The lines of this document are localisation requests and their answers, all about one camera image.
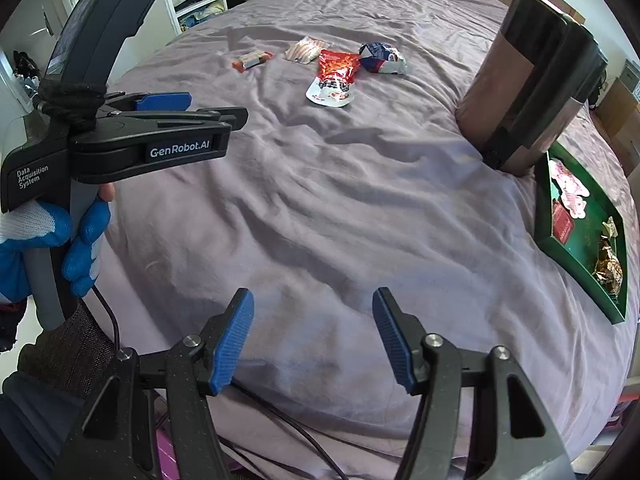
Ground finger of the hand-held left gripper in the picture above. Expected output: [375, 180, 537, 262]
[70, 106, 249, 184]
[102, 91, 193, 113]

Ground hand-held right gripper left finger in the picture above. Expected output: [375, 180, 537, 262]
[52, 287, 255, 480]

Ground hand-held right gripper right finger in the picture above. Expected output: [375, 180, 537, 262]
[372, 287, 576, 480]

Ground small red and white snack bar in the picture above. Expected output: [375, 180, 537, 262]
[231, 50, 275, 72]

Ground pink striped snack packet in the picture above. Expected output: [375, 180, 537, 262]
[285, 36, 326, 64]

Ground red and white snack pouch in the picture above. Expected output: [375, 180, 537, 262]
[306, 49, 362, 107]

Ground red snack packet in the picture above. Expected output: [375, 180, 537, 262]
[551, 199, 576, 245]

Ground green tray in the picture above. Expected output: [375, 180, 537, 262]
[532, 142, 628, 325]

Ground blue and white snack packet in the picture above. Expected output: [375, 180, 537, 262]
[358, 42, 408, 77]

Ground brown snack packet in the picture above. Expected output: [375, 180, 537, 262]
[592, 239, 623, 293]

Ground pink cartoon snack packet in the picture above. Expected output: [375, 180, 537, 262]
[547, 159, 591, 219]

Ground person's left forearm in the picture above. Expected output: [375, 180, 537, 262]
[17, 302, 118, 401]

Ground person's left hand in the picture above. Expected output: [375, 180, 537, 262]
[0, 182, 113, 306]

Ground folded clothes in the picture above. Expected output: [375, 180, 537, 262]
[172, 0, 226, 31]

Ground bed with purple sheet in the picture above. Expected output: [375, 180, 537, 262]
[95, 0, 633, 461]

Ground person's dark clothing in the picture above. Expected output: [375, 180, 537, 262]
[0, 372, 81, 480]

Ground brown and black electric kettle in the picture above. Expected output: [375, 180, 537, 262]
[455, 0, 608, 177]

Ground wooden dresser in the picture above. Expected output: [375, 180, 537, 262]
[597, 60, 640, 171]

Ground black cable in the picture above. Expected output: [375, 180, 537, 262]
[91, 285, 351, 480]

